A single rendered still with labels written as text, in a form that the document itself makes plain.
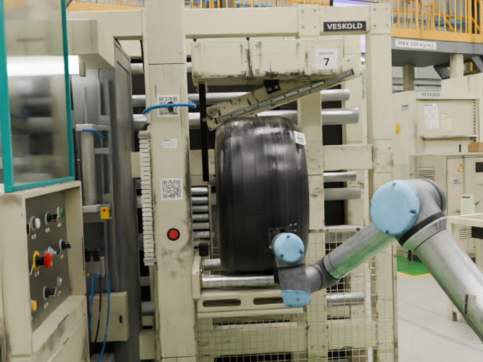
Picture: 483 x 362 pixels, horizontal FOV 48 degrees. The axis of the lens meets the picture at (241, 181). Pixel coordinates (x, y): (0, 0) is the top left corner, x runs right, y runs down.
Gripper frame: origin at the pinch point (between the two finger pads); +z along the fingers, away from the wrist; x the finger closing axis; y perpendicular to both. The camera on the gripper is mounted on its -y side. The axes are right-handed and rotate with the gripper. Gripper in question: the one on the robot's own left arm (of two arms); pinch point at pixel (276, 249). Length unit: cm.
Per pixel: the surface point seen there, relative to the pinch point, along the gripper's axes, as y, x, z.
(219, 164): 28.4, 17.1, 0.2
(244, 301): -17.2, 10.6, 9.8
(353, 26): 96, -47, 63
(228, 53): 76, 11, 34
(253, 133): 38.8, 5.4, 2.6
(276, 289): -14.3, -0.6, 12.3
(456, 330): -76, -150, 218
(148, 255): -0.7, 43.5, 18.6
